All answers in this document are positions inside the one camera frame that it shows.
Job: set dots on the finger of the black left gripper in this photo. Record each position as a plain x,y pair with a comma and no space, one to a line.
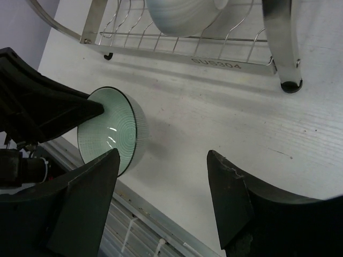
36,109

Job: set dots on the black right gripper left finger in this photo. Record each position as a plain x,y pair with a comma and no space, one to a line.
64,216

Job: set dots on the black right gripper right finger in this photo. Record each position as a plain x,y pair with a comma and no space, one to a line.
255,218

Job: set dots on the light green ribbed bowl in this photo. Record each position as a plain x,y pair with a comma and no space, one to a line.
123,126

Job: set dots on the white ribbed bowl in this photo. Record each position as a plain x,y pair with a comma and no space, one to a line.
184,18

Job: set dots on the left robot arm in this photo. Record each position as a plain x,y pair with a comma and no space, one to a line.
17,170

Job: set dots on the stainless steel dish rack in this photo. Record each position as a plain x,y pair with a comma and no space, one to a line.
256,37

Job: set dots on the aluminium frame rail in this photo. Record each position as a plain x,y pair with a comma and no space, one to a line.
136,228

